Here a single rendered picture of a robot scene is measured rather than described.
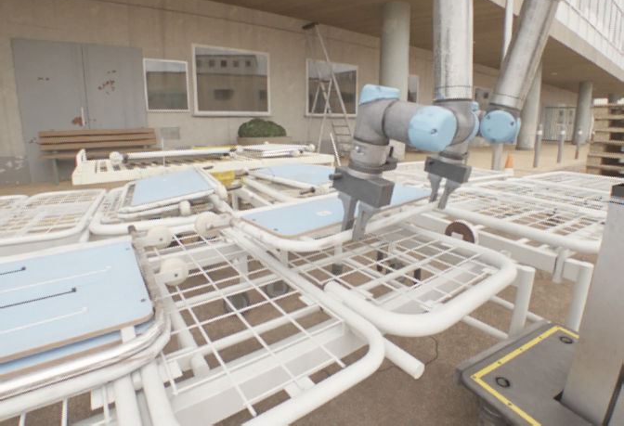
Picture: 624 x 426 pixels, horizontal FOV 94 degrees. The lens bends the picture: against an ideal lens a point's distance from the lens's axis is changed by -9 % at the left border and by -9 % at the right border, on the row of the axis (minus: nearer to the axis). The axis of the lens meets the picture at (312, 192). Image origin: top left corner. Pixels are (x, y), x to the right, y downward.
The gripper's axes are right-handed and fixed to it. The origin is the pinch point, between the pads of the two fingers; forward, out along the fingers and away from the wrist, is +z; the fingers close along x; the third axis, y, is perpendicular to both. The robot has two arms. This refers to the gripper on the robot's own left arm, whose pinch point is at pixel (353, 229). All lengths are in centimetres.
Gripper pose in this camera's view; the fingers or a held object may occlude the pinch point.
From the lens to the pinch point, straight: 73.3
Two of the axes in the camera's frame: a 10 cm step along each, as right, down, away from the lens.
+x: 6.6, 3.4, -6.7
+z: -1.4, 9.3, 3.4
